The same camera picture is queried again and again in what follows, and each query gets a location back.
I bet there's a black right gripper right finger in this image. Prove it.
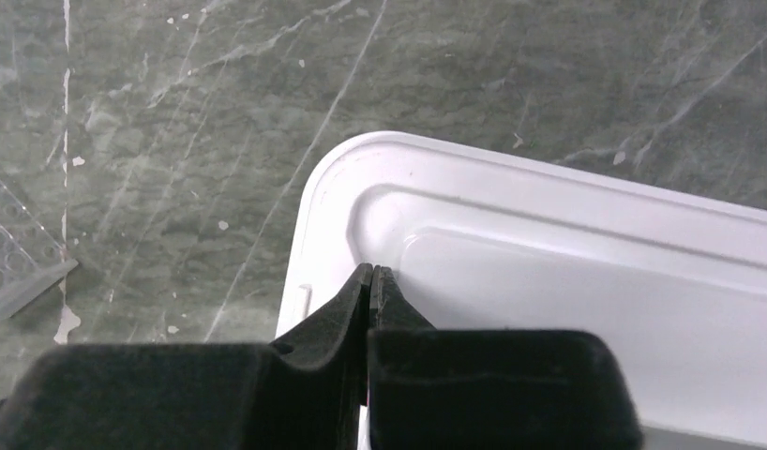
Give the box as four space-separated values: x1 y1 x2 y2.
367 266 644 449

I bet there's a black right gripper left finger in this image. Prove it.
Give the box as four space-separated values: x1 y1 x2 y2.
0 263 374 449

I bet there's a white plastic bin lid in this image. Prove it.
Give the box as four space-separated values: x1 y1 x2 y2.
277 131 767 449

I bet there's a clear plastic well plate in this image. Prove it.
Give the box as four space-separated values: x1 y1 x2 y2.
0 179 79 322

